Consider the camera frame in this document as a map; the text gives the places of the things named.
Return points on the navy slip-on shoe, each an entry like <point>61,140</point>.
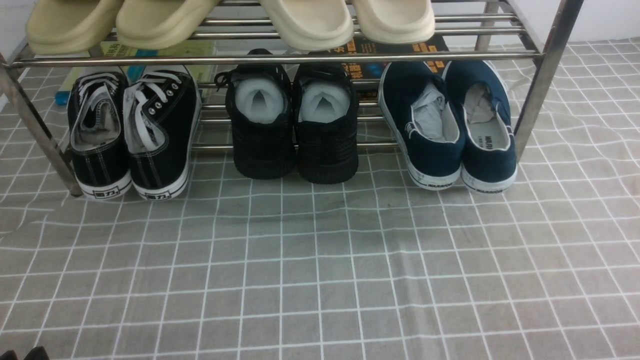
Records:
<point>416,107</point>
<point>480,103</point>

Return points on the dark book under rack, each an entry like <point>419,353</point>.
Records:
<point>365,76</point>

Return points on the green book under rack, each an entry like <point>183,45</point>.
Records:
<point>190,48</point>

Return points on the silver metal shoe rack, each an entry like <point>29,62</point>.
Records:
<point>501,31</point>

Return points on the black mesh shoe right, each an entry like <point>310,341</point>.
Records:
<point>325,117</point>

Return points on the black mesh shoe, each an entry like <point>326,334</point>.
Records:
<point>258,103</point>
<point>325,117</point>

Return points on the black mesh shoe left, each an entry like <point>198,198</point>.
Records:
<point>258,103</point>

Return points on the grey checked floor cloth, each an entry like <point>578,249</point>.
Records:
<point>374,268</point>

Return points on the cream slipper left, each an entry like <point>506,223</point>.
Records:
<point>311,25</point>

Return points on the cream slipper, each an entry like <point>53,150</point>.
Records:
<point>311,25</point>
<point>395,21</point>

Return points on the cream slipper right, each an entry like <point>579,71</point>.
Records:
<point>395,21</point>

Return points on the black canvas sneaker right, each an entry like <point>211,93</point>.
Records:
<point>161,112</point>

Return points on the black canvas sneaker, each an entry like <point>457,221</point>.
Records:
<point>161,112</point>
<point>98,149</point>

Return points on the black canvas sneaker left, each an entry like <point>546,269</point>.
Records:
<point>98,149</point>

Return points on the olive slipper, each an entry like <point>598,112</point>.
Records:
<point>160,24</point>
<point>62,27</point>

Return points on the olive slipper far left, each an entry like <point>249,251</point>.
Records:
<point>62,27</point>

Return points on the black object bottom left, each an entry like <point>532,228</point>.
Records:
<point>37,353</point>

